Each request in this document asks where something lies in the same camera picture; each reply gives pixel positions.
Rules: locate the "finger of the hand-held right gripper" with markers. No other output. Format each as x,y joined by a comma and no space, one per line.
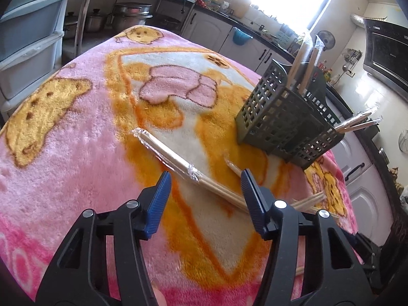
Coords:
366,251

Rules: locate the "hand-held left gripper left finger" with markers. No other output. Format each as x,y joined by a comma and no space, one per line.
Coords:
157,204

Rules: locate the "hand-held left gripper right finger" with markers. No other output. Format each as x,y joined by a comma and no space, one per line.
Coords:
251,204

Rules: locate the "chopstick pair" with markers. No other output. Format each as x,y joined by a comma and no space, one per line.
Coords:
172,157

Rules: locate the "grey perforated utensil holder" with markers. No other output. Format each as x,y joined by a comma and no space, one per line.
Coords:
271,114

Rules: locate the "person's left hand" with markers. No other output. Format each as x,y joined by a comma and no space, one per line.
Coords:
161,298

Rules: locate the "pink printed blanket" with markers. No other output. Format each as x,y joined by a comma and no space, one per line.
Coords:
79,149

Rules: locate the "cluster of sauce bottles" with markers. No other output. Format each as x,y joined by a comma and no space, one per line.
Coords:
323,71

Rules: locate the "blue hanging basket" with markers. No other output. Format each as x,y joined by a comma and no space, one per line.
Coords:
242,36

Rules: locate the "black wok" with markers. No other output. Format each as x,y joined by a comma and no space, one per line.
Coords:
165,22

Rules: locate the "steel steamer pot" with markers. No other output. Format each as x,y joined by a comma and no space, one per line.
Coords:
130,16

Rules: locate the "medium steel pot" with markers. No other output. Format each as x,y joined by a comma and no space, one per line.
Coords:
95,20

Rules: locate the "wooden cutting board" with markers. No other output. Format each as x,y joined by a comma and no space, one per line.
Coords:
239,6

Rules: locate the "small steel pot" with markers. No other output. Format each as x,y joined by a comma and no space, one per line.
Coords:
70,25

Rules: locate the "black range hood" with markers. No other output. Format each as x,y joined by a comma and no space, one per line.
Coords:
389,54

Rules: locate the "metal shelf rack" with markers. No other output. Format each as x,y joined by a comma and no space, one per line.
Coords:
86,12

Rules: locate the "pastel plastic drawer unit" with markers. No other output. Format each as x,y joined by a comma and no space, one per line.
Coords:
28,38

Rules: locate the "small wall fan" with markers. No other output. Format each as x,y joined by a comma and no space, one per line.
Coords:
325,40

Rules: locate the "silver exhaust duct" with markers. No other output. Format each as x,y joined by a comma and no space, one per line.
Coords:
357,19

